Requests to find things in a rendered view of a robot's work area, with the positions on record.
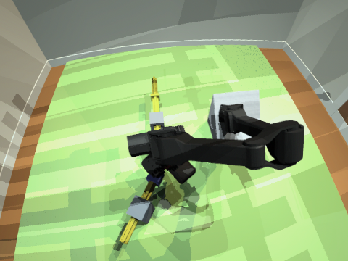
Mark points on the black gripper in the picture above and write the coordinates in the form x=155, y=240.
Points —
x=182, y=172

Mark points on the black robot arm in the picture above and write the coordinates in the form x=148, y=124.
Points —
x=171, y=145

